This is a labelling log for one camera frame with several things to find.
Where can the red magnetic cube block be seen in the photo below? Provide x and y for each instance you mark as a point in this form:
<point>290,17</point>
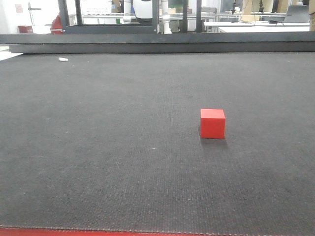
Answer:
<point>212,123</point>

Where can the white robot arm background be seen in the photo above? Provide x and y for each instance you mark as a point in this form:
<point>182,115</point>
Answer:
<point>143,10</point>

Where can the dark grey stacked boards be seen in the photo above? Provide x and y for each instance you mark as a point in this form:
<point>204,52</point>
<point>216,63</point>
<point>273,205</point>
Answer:
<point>235,42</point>

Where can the white lab table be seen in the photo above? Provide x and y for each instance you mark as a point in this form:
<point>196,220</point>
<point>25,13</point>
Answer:
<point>242,27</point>

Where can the small red box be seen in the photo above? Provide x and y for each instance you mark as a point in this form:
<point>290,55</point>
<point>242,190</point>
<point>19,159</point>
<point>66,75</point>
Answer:
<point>25,29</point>

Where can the grey laptop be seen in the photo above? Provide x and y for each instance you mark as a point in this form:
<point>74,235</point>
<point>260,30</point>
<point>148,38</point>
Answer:
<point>295,14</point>

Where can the black metal frame stand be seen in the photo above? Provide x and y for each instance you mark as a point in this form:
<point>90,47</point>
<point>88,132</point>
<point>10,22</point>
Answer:
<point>106,17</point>

